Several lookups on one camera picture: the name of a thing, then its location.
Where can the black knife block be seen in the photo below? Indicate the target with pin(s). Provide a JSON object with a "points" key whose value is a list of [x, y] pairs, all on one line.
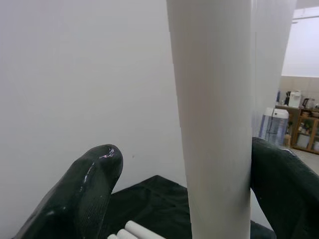
{"points": [[287, 99]]}

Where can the wooden glass door cabinet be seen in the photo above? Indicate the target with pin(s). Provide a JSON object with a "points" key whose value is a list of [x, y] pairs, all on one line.
{"points": [[295, 129]]}

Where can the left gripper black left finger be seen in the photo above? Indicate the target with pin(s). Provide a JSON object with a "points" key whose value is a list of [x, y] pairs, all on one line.
{"points": [[74, 199]]}

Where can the black table cloth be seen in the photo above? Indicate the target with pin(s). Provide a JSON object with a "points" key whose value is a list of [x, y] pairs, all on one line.
{"points": [[154, 204]]}

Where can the white coffee machine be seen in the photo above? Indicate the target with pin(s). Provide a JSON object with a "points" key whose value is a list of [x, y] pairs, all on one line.
{"points": [[296, 98]]}

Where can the white air purifier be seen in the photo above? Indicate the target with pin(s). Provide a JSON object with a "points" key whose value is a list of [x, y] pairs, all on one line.
{"points": [[274, 124]]}

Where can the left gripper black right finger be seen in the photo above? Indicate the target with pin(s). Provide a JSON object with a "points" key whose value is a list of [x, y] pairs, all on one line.
{"points": [[289, 194]]}

